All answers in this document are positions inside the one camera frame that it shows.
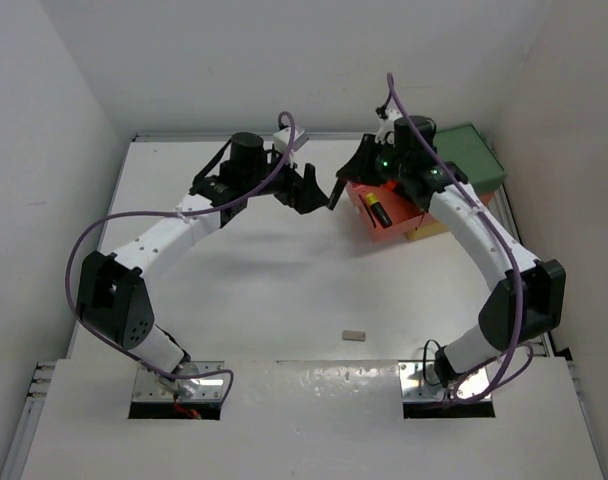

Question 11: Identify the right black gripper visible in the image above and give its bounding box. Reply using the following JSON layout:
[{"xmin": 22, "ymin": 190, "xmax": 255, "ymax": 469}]
[{"xmin": 339, "ymin": 133, "xmax": 410, "ymax": 187}]

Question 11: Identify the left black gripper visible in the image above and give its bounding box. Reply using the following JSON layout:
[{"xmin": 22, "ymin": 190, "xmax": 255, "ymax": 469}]
[{"xmin": 242, "ymin": 144, "xmax": 327, "ymax": 213}]

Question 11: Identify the yellow highlighter marker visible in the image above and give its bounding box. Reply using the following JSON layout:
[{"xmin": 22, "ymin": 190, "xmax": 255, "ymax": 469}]
[{"xmin": 365, "ymin": 193, "xmax": 392, "ymax": 229}]

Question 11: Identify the red drawer box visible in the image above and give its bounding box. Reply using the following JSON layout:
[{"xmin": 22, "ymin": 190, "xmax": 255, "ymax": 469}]
[{"xmin": 345, "ymin": 180, "xmax": 495, "ymax": 244}]

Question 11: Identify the yellow bottom drawer box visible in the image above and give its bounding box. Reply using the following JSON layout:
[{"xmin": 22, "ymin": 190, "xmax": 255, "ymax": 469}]
[{"xmin": 406, "ymin": 222, "xmax": 448, "ymax": 242}]

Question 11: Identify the green top drawer box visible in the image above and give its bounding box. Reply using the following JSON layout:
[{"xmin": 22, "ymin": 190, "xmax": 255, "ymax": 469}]
[{"xmin": 434, "ymin": 123, "xmax": 507, "ymax": 204}]

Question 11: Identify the grey eraser block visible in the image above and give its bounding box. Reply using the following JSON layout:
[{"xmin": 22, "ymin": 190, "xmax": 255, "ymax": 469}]
[{"xmin": 341, "ymin": 330, "xmax": 366, "ymax": 342}]

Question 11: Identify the pink highlighter marker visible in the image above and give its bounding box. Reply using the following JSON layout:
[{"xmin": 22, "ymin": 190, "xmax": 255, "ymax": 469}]
[{"xmin": 327, "ymin": 179, "xmax": 345, "ymax": 211}]

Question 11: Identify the orange highlighter marker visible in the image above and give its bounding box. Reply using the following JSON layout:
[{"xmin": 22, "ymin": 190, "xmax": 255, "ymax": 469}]
[{"xmin": 384, "ymin": 180, "xmax": 399, "ymax": 191}]

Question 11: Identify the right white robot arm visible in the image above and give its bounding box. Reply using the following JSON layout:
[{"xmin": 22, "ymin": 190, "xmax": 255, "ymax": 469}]
[{"xmin": 333, "ymin": 108, "xmax": 566, "ymax": 388}]

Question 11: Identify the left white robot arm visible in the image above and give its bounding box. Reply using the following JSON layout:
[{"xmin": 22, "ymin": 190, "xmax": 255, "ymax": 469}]
[{"xmin": 76, "ymin": 127, "xmax": 328, "ymax": 382}]

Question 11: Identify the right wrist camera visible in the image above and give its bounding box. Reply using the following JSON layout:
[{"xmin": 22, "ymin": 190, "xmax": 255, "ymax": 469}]
[{"xmin": 375, "ymin": 106, "xmax": 402, "ymax": 145}]

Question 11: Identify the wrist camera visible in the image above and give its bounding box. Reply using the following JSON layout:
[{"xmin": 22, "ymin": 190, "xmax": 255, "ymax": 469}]
[
  {"xmin": 272, "ymin": 126, "xmax": 309, "ymax": 154},
  {"xmin": 375, "ymin": 106, "xmax": 402, "ymax": 145}
]

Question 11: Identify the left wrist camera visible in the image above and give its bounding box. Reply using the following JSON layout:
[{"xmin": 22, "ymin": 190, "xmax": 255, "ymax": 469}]
[{"xmin": 272, "ymin": 126, "xmax": 309, "ymax": 154}]

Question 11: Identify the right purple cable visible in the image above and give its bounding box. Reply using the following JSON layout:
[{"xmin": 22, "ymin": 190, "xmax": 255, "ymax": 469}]
[{"xmin": 378, "ymin": 73, "xmax": 535, "ymax": 404}]

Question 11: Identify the purple cable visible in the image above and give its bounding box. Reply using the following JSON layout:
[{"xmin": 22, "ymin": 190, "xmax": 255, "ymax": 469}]
[
  {"xmin": 64, "ymin": 110, "xmax": 300, "ymax": 401},
  {"xmin": 378, "ymin": 73, "xmax": 535, "ymax": 404}
]

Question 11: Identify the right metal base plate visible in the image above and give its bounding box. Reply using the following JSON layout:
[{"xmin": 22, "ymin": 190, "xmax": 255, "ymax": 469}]
[{"xmin": 398, "ymin": 361, "xmax": 489, "ymax": 405}]

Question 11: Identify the metal base plate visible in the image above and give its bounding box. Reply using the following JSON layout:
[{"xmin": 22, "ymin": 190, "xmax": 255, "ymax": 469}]
[
  {"xmin": 398, "ymin": 361, "xmax": 489, "ymax": 405},
  {"xmin": 132, "ymin": 361, "xmax": 228, "ymax": 403}
]

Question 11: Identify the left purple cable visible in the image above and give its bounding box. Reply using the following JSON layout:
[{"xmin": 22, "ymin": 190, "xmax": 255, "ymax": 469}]
[{"xmin": 64, "ymin": 110, "xmax": 300, "ymax": 401}]

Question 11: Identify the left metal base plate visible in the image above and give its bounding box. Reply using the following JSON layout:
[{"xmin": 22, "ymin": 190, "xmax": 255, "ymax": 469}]
[{"xmin": 132, "ymin": 361, "xmax": 228, "ymax": 403}]

